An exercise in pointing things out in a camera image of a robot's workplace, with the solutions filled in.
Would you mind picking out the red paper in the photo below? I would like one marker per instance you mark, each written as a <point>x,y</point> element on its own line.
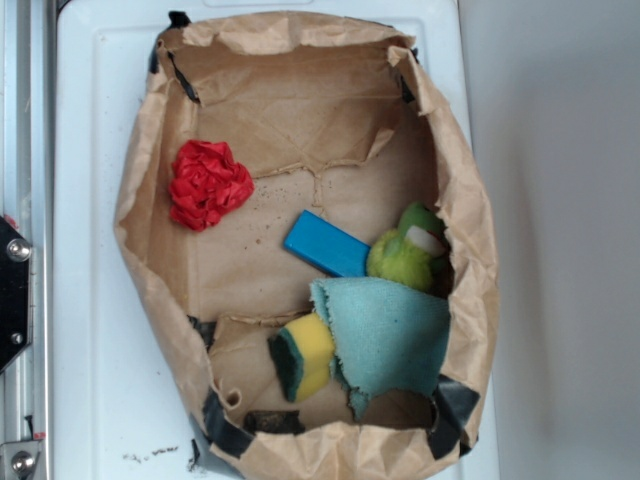
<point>208,184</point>

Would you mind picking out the blue rectangular block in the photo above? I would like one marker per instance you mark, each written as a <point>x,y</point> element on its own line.
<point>326,247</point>

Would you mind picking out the green plush frog toy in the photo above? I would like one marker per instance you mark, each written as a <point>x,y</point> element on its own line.
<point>414,252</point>

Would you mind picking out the yellow green sponge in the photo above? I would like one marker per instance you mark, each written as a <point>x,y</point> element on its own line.
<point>302,351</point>

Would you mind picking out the light blue cloth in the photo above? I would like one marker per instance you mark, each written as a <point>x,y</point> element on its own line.
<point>387,336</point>

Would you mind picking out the brown paper bag liner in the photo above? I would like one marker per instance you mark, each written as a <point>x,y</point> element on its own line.
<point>335,116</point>

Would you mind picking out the white plastic tray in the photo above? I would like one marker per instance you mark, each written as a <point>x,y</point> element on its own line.
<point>116,412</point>

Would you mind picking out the black metal bracket plate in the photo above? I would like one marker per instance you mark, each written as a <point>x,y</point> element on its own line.
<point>15,294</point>

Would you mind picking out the aluminium frame rail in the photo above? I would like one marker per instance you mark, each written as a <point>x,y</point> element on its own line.
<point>28,87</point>

